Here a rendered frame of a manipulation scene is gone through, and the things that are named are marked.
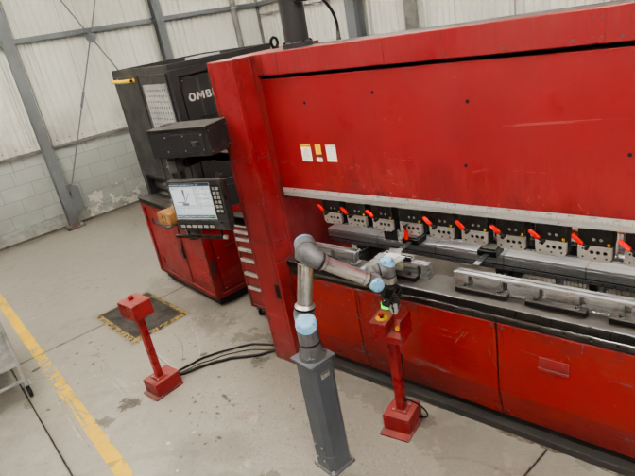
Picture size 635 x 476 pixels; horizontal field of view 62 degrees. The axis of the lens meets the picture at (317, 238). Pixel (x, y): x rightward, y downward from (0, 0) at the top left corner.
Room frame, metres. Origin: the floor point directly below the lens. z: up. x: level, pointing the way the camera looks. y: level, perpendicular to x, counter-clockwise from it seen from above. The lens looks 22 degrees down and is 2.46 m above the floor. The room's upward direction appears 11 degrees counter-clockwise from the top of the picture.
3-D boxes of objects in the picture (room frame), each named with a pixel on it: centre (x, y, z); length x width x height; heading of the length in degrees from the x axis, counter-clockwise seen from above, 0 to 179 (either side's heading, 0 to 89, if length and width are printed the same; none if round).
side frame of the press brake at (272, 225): (3.86, 0.12, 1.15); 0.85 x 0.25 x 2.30; 136
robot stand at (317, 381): (2.45, 0.14, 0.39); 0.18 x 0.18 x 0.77; 37
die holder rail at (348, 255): (3.44, -0.07, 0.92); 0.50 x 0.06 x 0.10; 46
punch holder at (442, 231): (2.80, -0.73, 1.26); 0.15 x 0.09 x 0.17; 46
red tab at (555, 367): (2.23, -1.08, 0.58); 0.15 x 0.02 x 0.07; 46
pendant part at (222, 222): (3.53, 0.73, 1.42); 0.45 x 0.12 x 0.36; 61
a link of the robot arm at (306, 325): (2.46, 0.14, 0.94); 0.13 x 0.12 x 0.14; 4
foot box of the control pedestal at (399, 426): (2.65, -0.31, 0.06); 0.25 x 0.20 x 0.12; 144
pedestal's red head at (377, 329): (2.67, -0.33, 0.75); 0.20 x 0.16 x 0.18; 54
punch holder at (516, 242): (2.52, -1.01, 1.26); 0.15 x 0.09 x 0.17; 46
